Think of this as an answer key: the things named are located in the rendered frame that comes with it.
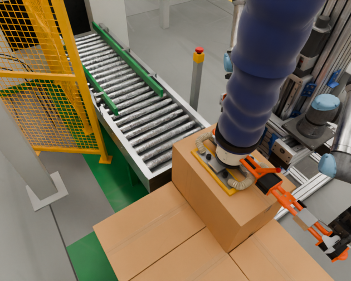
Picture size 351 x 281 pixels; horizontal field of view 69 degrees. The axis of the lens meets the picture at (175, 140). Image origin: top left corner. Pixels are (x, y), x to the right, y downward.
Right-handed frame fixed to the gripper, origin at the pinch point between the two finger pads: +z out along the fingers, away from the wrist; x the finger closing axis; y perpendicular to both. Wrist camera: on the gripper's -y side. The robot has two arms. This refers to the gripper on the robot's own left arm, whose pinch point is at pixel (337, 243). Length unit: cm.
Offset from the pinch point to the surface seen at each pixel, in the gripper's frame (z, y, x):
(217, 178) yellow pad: 13, 55, 14
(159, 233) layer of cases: 55, 60, 48
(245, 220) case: 14.7, 29.9, 17.2
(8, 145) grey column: 36, 160, 107
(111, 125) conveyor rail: 50, 155, 36
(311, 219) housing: 0.1, 12.2, 0.6
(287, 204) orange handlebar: 0.2, 22.5, 3.7
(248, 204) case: 14.7, 35.2, 9.8
